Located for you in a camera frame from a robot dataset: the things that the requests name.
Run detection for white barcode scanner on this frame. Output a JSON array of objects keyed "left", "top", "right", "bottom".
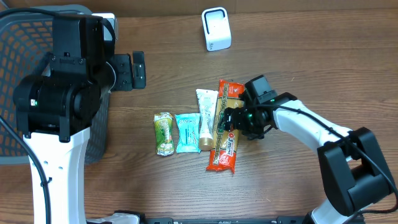
[{"left": 201, "top": 7, "right": 232, "bottom": 52}]

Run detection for white tube gold cap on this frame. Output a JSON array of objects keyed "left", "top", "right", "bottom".
[{"left": 196, "top": 89, "right": 218, "bottom": 151}]

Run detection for spaghetti pack red ends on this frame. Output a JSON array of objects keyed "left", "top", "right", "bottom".
[{"left": 206, "top": 79, "right": 244, "bottom": 173}]

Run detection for grey plastic shopping basket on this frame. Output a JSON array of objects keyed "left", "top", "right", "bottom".
[{"left": 1, "top": 13, "right": 109, "bottom": 164}]

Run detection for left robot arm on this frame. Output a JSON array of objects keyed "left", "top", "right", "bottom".
[{"left": 13, "top": 14, "right": 146, "bottom": 223}]

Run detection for green snack packet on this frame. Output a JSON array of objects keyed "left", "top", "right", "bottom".
[{"left": 154, "top": 112, "right": 175, "bottom": 156}]

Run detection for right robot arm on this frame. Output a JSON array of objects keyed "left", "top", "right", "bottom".
[{"left": 210, "top": 76, "right": 397, "bottom": 223}]

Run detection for teal wipes packet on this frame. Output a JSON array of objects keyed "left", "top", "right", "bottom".
[{"left": 175, "top": 113, "right": 201, "bottom": 154}]

